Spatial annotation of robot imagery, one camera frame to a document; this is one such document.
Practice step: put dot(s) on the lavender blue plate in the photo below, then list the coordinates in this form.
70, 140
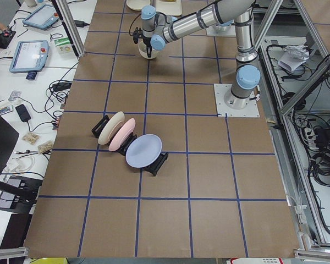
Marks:
143, 151

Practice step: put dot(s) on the black power adapter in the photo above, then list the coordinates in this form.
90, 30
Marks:
80, 23

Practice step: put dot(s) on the black dish rack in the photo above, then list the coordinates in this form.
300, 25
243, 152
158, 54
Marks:
153, 168

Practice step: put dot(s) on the pink plate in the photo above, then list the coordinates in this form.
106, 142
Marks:
122, 134

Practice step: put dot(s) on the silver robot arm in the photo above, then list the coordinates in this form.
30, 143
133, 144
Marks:
159, 29

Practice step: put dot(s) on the cream plate in rack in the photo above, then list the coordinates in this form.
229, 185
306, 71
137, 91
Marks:
111, 128

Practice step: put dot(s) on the cream round plate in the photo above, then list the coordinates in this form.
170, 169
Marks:
136, 5

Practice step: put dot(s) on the aluminium frame post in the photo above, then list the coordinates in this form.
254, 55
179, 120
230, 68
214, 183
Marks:
68, 23

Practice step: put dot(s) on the white paper stack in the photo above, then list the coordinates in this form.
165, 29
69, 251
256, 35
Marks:
293, 57

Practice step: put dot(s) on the blue teach pendant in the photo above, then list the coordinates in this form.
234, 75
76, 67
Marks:
29, 56
42, 18

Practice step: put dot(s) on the black smartphone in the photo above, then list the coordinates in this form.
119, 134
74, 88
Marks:
23, 113

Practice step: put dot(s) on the cream rectangular tray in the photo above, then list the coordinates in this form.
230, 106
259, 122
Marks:
173, 8

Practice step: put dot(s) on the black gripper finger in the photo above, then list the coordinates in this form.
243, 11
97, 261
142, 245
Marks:
149, 51

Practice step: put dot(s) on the green white carton box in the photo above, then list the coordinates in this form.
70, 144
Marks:
63, 45

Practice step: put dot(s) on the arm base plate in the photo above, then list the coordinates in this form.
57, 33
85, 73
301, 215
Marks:
221, 31
229, 106

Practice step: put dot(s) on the black monitor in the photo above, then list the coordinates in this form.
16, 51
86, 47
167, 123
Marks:
8, 140

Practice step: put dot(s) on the near blue teach pendant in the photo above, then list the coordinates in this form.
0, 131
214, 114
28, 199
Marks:
29, 56

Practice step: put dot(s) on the far blue teach pendant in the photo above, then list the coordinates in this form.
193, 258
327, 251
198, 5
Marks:
42, 18

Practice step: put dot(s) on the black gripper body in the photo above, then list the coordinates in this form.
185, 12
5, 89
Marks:
147, 42

